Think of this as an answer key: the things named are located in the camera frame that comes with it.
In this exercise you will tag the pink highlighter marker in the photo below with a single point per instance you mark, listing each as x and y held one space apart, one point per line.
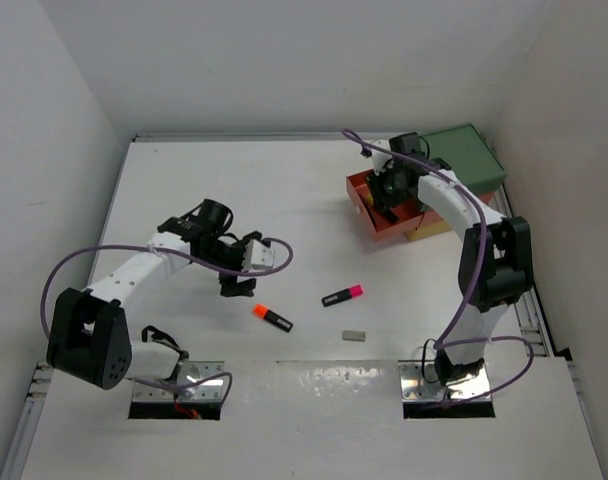
342 295

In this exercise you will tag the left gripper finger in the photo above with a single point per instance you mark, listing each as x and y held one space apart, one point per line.
245 288
228 288

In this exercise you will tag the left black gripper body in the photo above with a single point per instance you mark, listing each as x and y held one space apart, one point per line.
229 256

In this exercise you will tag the yellow bottom drawer box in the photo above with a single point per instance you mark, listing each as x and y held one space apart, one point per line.
428 230

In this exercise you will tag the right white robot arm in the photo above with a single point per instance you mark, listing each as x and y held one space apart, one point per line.
495 267

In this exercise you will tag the metal base plate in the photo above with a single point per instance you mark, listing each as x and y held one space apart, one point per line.
192 381
419 384

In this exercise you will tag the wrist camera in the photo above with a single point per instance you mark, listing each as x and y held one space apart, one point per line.
380 158
258 257

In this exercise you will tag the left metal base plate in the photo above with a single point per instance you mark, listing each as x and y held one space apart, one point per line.
192 381

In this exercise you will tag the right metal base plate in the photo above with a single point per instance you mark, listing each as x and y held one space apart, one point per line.
419 384

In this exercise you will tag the grey eraser block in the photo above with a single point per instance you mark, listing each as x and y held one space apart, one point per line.
353 336

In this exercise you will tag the orange highlighter marker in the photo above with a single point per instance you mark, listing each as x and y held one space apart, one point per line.
271 317

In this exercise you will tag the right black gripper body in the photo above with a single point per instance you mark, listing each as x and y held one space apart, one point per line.
386 190

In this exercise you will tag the green top drawer box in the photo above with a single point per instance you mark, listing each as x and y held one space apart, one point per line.
471 158

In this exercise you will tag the red drawer box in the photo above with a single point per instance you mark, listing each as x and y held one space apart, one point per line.
410 214

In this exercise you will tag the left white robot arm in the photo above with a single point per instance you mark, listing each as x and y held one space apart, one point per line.
89 337

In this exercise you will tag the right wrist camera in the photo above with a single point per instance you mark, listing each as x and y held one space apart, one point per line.
380 158

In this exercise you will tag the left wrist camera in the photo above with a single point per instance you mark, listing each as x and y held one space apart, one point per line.
258 257

